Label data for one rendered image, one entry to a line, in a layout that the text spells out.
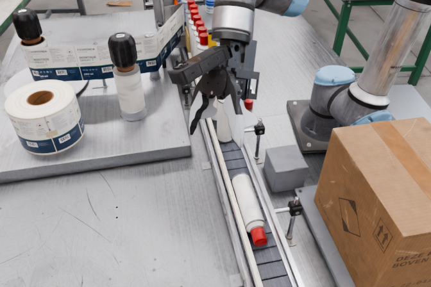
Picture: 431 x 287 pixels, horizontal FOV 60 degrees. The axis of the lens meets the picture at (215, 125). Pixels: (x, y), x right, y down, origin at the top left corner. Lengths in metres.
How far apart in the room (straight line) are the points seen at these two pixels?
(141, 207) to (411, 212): 0.69
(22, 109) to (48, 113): 0.08
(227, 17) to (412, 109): 1.06
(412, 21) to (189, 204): 0.74
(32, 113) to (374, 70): 0.96
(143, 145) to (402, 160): 0.74
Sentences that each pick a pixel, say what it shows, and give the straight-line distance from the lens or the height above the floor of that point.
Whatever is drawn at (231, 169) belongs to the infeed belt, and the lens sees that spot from 1.12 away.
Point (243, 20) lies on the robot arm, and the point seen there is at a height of 1.41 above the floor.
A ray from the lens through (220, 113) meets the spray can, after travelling 1.12.
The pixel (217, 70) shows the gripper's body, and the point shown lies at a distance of 0.68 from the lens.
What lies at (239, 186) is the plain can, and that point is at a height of 0.93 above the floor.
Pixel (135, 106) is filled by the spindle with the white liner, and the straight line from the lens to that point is 1.27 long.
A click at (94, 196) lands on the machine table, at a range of 1.17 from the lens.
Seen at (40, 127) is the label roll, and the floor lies 0.99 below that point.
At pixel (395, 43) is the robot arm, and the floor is 1.25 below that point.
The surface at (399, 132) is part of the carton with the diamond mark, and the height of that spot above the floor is 1.12.
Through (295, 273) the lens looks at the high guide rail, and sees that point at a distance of 0.85.
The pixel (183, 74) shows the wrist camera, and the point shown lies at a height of 1.36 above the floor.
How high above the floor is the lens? 1.69
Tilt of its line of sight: 40 degrees down
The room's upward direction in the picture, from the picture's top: straight up
